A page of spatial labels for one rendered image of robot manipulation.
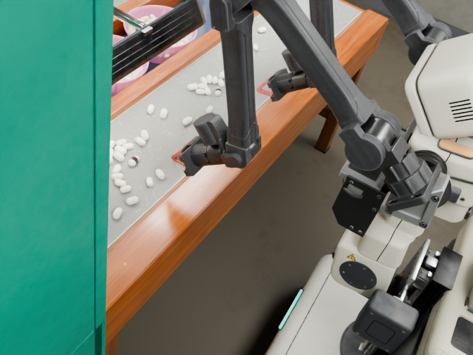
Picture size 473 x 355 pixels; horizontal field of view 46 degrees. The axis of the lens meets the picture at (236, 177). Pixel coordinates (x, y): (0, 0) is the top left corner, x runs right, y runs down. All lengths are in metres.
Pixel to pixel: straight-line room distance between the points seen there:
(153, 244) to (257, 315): 0.92
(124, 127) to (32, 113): 1.09
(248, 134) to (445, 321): 0.66
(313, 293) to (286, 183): 0.82
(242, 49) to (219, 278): 1.34
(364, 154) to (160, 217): 0.61
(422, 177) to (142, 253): 0.69
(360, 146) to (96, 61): 0.56
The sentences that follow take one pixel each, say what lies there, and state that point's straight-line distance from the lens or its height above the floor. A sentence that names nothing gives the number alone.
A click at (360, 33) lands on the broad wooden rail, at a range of 2.38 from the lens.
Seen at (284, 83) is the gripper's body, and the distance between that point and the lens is 1.68.
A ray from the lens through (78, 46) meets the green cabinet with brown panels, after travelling 0.65.
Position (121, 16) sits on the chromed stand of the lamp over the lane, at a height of 1.12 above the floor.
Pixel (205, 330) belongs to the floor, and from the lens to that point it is 2.18.
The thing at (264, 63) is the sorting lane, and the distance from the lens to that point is 2.08.
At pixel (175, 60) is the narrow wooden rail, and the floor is 0.76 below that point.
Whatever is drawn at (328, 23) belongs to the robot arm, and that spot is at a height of 1.17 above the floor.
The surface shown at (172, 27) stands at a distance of 1.54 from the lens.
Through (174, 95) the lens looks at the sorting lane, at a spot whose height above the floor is 0.74.
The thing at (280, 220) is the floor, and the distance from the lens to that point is 2.54.
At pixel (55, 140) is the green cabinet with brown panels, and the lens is 0.70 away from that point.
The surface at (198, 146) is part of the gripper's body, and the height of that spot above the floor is 0.95.
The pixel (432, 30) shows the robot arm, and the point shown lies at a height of 1.27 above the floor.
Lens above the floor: 1.93
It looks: 47 degrees down
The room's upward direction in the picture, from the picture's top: 15 degrees clockwise
